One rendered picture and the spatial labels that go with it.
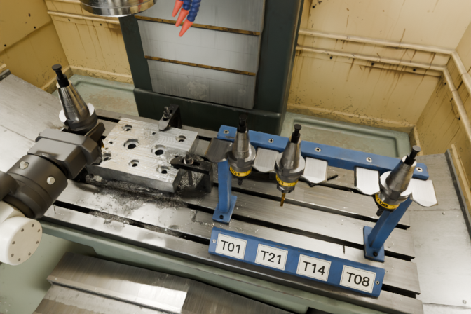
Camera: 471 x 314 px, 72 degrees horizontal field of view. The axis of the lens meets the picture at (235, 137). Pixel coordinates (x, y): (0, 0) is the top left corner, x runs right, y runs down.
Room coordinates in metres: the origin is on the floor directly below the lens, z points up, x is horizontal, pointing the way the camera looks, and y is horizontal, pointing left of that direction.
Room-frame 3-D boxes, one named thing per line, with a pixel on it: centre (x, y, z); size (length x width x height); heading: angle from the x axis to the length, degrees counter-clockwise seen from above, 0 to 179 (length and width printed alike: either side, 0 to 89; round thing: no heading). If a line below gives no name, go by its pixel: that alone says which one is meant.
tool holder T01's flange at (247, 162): (0.50, -0.01, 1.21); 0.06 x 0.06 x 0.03
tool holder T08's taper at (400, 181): (0.42, -0.34, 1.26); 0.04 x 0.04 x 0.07
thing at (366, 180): (0.44, -0.28, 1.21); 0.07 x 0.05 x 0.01; 167
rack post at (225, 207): (0.57, 0.03, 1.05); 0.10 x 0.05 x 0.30; 167
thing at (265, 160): (0.49, -0.07, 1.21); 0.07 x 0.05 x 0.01; 167
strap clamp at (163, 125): (0.88, 0.24, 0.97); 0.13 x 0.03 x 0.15; 167
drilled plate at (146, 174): (0.74, 0.30, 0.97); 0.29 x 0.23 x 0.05; 77
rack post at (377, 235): (0.47, -0.40, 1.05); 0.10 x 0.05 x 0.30; 167
